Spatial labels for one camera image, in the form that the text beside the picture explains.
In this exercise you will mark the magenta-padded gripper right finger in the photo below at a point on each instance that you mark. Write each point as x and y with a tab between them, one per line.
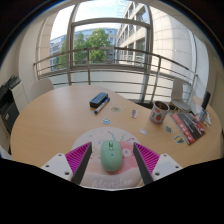
163	165

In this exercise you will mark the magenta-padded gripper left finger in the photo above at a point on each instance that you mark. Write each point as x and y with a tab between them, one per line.
60	165

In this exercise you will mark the mint green computer mouse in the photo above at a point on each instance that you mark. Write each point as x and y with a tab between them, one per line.
111	156

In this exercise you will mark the pink white cartoon mouse pad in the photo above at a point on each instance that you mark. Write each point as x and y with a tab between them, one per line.
96	135

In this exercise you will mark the round grey green sticker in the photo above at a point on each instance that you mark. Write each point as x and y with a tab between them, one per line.
169	129

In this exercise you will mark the small white sticker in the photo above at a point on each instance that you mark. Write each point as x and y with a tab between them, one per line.
143	131

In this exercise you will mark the red black magazine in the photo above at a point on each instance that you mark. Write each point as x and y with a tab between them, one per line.
188	128

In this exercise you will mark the small blue white can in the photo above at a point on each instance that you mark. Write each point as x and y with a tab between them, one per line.
202	116

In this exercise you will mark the small round blue sticker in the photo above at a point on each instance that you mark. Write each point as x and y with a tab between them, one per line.
106	121

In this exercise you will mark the colourful standing card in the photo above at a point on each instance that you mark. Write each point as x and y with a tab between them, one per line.
208	119

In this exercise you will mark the white chair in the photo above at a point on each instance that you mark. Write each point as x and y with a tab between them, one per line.
178	95
41	87

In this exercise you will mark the blue white marker pen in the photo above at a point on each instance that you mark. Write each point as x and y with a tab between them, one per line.
102	105

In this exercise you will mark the round pink green sticker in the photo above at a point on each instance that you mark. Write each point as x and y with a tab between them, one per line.
116	109

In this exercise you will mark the black whiteboard eraser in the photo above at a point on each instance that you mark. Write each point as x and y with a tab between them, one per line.
98	99

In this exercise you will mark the black office printer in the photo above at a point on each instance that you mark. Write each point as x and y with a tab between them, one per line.
8	106

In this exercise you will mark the black upright speaker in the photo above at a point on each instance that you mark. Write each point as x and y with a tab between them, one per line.
206	99

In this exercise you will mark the metal balcony railing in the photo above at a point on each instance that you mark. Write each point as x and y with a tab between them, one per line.
110	48

